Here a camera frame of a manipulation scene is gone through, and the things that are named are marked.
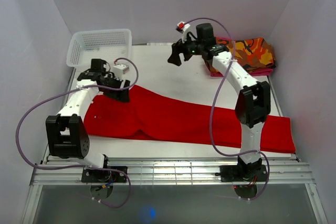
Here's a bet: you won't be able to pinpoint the white perforated plastic basket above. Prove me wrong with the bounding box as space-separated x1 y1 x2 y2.
66 29 132 69

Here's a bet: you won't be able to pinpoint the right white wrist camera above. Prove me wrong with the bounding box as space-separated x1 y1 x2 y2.
175 21 191 42

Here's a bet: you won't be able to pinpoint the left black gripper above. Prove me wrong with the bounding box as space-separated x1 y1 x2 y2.
101 74 131 104

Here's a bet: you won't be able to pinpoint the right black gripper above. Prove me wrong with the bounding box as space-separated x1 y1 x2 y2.
166 33 203 68

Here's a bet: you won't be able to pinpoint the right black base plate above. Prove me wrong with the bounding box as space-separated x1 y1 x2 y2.
215 165 268 182

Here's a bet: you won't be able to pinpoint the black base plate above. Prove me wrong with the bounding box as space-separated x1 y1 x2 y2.
81 169 127 183
215 165 268 182

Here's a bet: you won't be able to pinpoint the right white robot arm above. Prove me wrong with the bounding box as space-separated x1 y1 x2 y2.
167 22 270 182

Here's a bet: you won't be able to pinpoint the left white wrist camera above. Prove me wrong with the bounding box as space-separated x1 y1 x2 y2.
112 63 129 79

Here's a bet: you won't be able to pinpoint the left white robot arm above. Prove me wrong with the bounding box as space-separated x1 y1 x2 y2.
46 59 130 182

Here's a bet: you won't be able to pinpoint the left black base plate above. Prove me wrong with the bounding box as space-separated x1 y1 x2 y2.
81 169 127 183

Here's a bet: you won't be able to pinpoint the red trousers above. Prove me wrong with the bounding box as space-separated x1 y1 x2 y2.
84 86 296 153

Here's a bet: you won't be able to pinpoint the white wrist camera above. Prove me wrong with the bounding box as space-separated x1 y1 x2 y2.
112 63 129 79
175 21 191 42

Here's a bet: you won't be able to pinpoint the aluminium frame rail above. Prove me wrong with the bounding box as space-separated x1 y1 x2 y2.
31 159 315 186

